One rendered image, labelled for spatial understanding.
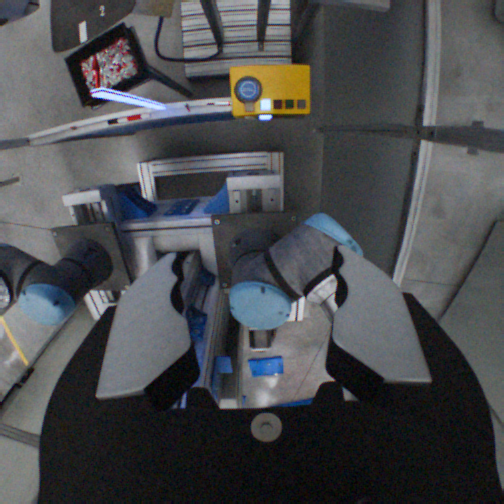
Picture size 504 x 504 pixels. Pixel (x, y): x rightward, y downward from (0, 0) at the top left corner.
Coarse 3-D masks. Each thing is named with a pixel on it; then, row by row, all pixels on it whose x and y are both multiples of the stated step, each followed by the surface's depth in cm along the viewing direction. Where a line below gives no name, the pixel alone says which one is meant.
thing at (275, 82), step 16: (240, 80) 41; (256, 80) 41; (272, 80) 41; (288, 80) 41; (304, 80) 41; (256, 96) 43; (272, 96) 43; (288, 96) 43; (304, 96) 43; (240, 112) 44; (256, 112) 44; (272, 112) 44; (288, 112) 44; (304, 112) 44
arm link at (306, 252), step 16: (304, 224) 42; (320, 224) 39; (336, 224) 38; (288, 240) 42; (304, 240) 40; (320, 240) 38; (336, 240) 37; (352, 240) 38; (272, 256) 42; (288, 256) 40; (304, 256) 39; (320, 256) 37; (288, 272) 40; (304, 272) 39; (320, 272) 37; (304, 288) 39; (320, 288) 36; (320, 304) 39
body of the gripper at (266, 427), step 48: (336, 384) 5; (144, 432) 4; (192, 432) 4; (240, 432) 4; (288, 432) 4; (336, 432) 4; (384, 432) 4; (432, 432) 3; (96, 480) 3; (144, 480) 3; (192, 480) 3; (240, 480) 3; (288, 480) 3; (336, 480) 3; (384, 480) 3; (432, 480) 3
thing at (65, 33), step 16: (64, 0) 24; (80, 0) 24; (96, 0) 24; (112, 0) 24; (128, 0) 24; (64, 16) 26; (80, 16) 25; (96, 16) 25; (112, 16) 25; (64, 32) 27; (96, 32) 26; (64, 48) 29
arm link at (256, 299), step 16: (256, 256) 49; (240, 272) 46; (256, 272) 43; (272, 272) 41; (240, 288) 41; (256, 288) 40; (272, 288) 40; (288, 288) 41; (240, 304) 42; (256, 304) 41; (272, 304) 41; (288, 304) 41; (240, 320) 44; (256, 320) 44; (272, 320) 43
